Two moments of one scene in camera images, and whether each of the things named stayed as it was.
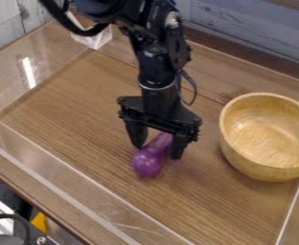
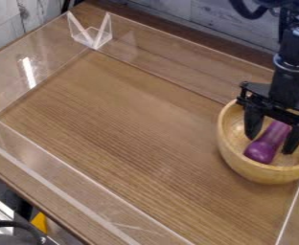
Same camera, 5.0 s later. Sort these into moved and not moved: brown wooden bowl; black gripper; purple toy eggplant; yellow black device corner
Moved: purple toy eggplant; black gripper
Not moved: yellow black device corner; brown wooden bowl
